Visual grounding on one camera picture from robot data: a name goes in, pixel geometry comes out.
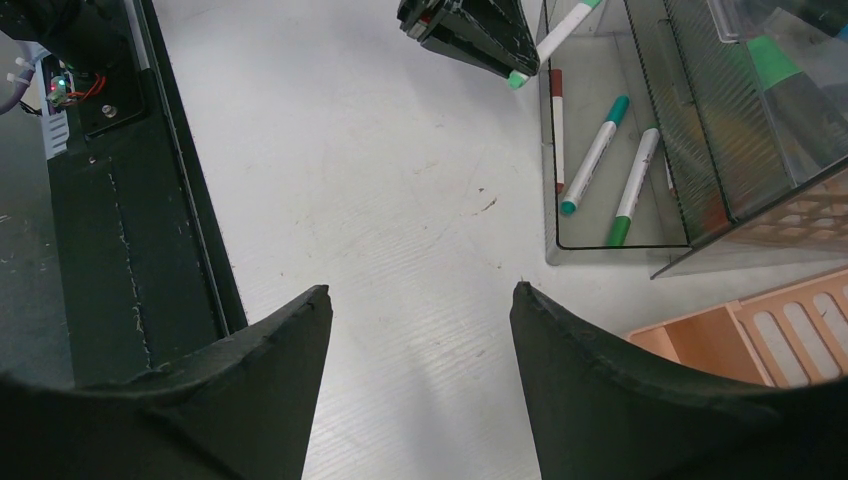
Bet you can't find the clear grey drawer box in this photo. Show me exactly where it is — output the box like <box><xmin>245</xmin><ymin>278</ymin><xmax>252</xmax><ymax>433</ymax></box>
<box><xmin>537</xmin><ymin>1</ymin><xmax>847</xmax><ymax>277</ymax></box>

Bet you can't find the green highlighter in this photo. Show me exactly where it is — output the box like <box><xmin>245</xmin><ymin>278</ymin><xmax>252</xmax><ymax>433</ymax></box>
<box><xmin>743</xmin><ymin>35</ymin><xmax>847</xmax><ymax>184</ymax></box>

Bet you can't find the dark green cap marker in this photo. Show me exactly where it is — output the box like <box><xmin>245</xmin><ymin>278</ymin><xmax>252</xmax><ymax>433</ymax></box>
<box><xmin>607</xmin><ymin>124</ymin><xmax>661</xmax><ymax>247</ymax></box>

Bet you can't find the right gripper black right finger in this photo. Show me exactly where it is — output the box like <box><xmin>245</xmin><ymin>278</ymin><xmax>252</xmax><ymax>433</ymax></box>
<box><xmin>510</xmin><ymin>282</ymin><xmax>847</xmax><ymax>479</ymax></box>

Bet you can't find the teal marker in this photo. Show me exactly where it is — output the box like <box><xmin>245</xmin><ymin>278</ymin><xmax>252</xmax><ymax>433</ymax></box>
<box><xmin>559</xmin><ymin>95</ymin><xmax>630</xmax><ymax>216</ymax></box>

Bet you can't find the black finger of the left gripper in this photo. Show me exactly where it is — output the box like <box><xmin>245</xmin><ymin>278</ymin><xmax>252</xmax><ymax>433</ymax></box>
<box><xmin>397</xmin><ymin>0</ymin><xmax>540</xmax><ymax>78</ymax></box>

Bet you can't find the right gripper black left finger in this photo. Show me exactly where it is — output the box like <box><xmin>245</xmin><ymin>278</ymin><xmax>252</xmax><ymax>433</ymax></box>
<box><xmin>1</xmin><ymin>285</ymin><xmax>333</xmax><ymax>479</ymax></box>

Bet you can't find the peach file organizer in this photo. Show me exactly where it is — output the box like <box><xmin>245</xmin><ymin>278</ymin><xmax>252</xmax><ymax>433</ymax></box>
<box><xmin>627</xmin><ymin>270</ymin><xmax>847</xmax><ymax>388</ymax></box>

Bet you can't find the brown marker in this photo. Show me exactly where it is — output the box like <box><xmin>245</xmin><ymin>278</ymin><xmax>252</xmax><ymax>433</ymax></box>
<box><xmin>550</xmin><ymin>69</ymin><xmax>565</xmax><ymax>196</ymax></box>

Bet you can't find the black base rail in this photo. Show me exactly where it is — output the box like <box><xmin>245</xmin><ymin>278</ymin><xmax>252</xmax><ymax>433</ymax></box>
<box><xmin>48</xmin><ymin>1</ymin><xmax>247</xmax><ymax>387</ymax></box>

